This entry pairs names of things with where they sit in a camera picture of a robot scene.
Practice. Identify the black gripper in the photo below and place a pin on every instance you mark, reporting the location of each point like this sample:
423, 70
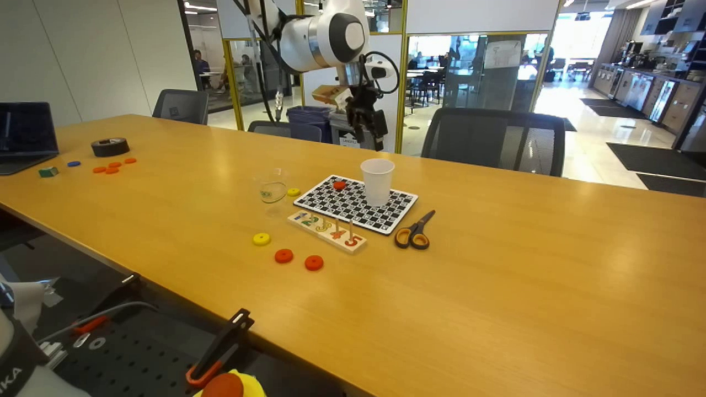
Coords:
364, 101

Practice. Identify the orange round token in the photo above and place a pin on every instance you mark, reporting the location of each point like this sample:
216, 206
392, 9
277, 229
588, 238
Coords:
112, 167
313, 262
130, 159
283, 256
341, 184
100, 171

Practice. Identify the yellow round token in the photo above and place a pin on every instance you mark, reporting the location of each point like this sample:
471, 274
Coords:
261, 238
293, 192

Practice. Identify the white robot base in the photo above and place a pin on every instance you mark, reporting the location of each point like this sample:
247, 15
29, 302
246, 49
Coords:
23, 375

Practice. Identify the white paper cup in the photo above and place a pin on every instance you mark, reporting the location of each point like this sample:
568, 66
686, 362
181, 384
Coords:
378, 184

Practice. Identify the clear plastic cup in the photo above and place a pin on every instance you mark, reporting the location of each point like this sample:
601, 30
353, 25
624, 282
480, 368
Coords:
271, 192

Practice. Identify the black white checkerboard card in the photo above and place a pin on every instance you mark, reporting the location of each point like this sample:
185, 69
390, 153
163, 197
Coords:
367, 214

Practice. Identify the black mesh office chair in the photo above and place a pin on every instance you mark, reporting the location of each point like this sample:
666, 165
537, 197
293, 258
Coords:
471, 139

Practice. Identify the wooden number puzzle board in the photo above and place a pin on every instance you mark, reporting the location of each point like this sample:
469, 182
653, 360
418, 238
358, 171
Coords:
326, 229

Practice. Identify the white paper sign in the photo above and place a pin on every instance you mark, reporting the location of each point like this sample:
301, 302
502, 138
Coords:
504, 53

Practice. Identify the white overhead panel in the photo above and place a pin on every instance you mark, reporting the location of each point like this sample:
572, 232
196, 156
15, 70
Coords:
477, 13

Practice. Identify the person in dark clothes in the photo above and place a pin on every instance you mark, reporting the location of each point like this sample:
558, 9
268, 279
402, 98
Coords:
202, 69

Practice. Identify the grey office chair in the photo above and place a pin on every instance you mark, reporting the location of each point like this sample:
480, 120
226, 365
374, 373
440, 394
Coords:
178, 106

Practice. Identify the black floor mat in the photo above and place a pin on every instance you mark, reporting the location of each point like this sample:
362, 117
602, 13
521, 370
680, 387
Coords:
610, 108
674, 184
653, 156

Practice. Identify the black orange clamp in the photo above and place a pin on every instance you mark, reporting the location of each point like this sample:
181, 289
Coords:
221, 349

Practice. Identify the kitchen counter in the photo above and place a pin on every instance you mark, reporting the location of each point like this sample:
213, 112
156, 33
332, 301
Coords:
647, 91

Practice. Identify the yellow orange toy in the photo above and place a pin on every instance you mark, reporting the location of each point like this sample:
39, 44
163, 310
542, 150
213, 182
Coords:
246, 384

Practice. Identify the blue token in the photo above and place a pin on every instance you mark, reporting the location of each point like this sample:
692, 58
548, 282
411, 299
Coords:
72, 163

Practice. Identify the green token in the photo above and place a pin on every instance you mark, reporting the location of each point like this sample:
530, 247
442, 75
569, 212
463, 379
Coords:
48, 173

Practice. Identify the small orange tool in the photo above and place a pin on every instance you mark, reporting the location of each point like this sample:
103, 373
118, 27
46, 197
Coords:
89, 324

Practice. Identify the yellow frame post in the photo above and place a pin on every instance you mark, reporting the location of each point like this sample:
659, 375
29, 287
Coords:
235, 88
402, 110

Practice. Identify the black bracket bar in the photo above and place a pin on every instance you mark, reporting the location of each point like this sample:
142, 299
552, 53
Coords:
121, 289

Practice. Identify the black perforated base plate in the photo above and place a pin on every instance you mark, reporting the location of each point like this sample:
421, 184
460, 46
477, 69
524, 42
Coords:
139, 360

